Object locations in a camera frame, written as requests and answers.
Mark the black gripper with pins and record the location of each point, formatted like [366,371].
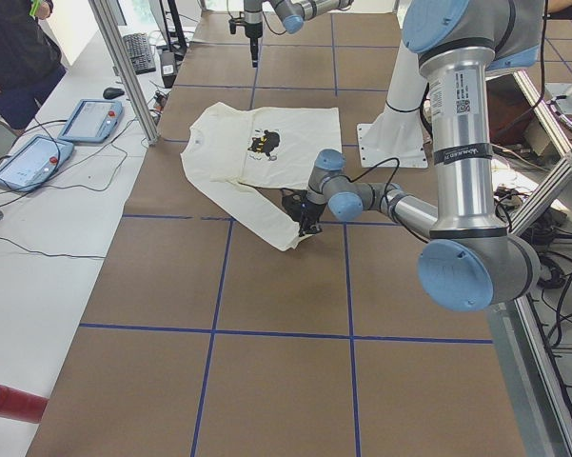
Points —
[253,37]
[310,212]

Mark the cream long-sleeve cat shirt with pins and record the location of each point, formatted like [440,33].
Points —
[232,154]

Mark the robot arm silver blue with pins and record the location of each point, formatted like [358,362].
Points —
[470,261]
[292,15]

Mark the person in dark clothes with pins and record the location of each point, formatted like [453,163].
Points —
[30,61]

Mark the black power adapter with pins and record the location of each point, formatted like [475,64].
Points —
[168,68]

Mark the black keyboard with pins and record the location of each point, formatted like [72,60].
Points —
[140,53]

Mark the black computer mouse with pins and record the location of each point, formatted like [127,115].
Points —
[111,93]

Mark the blue teach pendant far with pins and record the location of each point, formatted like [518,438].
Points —
[92,121]

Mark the blue teach pendant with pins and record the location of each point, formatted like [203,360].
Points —
[33,164]
[92,121]

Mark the blue teach pendant near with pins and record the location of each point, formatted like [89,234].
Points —
[33,164]

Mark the red cylinder tube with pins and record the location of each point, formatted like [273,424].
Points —
[21,406]

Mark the aluminium frame post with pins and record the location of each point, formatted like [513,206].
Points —
[107,24]

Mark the aluminium frame rack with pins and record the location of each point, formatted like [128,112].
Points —
[533,191]

